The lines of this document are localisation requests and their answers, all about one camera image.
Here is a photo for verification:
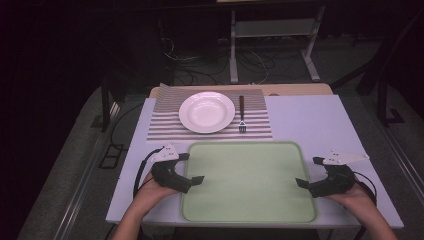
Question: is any white round plate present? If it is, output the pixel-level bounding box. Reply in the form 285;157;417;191
178;91;236;135

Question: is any person's left hand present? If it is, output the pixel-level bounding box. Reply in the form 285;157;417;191
133;171;182;215

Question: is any tangle of floor cables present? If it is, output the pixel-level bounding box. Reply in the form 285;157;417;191
159;34;313;86

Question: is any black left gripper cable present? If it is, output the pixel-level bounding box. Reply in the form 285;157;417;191
132;146;166;200

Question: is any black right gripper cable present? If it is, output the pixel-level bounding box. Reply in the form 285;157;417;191
352;170;379;206

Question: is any dark metal chair frame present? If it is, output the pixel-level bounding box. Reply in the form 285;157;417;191
99;49;153;133

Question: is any metal floor rail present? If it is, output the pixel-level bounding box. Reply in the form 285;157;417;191
52;99;125;240
375;121;424;204

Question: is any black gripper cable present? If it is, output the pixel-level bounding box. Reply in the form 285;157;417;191
132;146;166;200
352;170;379;206

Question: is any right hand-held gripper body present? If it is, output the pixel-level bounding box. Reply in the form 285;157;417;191
308;149;371;200

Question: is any green tray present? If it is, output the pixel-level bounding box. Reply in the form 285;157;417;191
180;141;318;224

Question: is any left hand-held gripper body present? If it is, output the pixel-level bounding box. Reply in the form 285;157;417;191
150;143;193;195

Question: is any black floor bracket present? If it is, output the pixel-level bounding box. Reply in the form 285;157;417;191
98;143;126;170

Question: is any black metal stand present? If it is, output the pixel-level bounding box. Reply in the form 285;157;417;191
331;9;424;128

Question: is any fork with brown handle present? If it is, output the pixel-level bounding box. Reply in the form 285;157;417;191
237;95;248;134

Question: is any person's right hand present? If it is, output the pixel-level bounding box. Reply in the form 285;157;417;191
323;181;376;215

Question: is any striped placemat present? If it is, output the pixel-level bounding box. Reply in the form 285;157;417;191
146;82;274;142

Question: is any grey metal stand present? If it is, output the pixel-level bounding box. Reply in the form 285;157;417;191
229;4;327;85

